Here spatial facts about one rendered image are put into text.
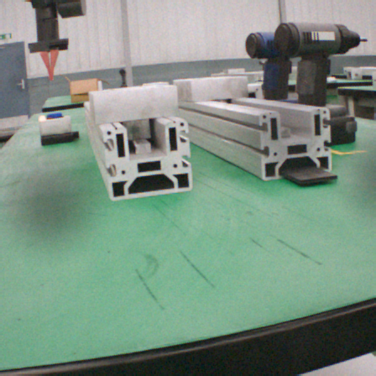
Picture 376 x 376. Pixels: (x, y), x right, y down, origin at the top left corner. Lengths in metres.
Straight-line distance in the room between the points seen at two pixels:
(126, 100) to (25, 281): 0.33
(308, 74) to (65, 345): 0.68
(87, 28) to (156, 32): 1.72
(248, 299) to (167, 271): 0.08
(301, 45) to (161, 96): 0.29
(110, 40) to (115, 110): 11.77
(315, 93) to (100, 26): 11.64
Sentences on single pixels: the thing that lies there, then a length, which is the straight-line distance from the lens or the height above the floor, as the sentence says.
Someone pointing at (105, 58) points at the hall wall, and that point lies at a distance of 12.38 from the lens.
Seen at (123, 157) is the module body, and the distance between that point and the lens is 0.59.
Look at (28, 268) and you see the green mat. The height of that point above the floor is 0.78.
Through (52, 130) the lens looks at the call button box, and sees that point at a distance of 1.22.
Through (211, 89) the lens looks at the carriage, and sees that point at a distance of 0.93.
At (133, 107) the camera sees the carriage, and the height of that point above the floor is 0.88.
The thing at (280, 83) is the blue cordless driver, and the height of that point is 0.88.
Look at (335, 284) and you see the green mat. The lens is 0.34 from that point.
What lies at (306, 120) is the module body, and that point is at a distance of 0.67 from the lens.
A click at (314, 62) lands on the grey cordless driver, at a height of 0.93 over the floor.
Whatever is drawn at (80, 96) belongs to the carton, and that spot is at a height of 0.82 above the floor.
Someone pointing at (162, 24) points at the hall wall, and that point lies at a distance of 12.64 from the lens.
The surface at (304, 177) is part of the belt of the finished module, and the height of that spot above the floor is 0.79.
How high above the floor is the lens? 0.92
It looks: 14 degrees down
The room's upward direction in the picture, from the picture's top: 4 degrees counter-clockwise
